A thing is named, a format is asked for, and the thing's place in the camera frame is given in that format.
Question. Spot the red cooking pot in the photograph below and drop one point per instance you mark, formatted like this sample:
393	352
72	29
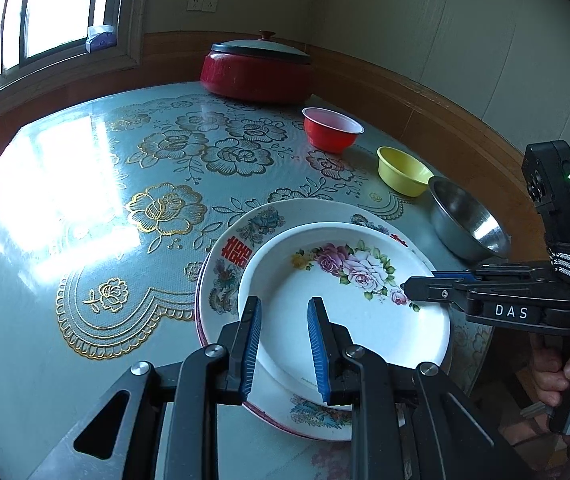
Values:
255	80

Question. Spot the stainless steel bowl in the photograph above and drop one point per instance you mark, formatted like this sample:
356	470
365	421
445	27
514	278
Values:
465	220

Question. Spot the purple rim floral plate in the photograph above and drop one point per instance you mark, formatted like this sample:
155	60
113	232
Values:
310	434

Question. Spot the grey pot lid red knob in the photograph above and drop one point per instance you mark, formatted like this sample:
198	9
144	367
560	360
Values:
260	51

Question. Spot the white rose print plate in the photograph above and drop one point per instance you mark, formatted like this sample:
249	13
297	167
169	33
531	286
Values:
385	320

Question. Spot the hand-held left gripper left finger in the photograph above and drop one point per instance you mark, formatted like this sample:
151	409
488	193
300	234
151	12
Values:
251	350

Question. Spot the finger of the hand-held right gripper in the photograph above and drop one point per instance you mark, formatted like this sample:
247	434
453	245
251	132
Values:
495	272
430	291

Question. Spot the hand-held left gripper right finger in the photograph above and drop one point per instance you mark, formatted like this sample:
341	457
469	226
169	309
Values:
317	350

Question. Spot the yellow plastic bowl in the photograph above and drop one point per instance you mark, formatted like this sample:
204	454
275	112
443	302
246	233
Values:
402	172

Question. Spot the purple tissue pack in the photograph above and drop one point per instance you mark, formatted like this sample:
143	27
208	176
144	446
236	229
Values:
100	39

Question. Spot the window with metal frame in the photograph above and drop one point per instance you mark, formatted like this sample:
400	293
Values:
50	10

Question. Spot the white plate red character print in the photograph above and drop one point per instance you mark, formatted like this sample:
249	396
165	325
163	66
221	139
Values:
225	280

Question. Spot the red plastic bowl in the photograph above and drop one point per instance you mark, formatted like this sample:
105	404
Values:
330	132

